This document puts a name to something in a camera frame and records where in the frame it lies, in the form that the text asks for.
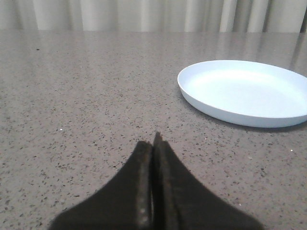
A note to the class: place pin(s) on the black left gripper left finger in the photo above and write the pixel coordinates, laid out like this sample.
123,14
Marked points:
124,203

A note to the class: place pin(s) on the white pleated curtain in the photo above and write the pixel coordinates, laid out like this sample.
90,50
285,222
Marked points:
282,16

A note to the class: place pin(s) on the light blue round plate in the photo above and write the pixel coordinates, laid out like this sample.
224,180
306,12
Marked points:
246,93

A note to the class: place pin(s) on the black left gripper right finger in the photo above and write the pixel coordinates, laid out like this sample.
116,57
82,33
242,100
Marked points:
181,202

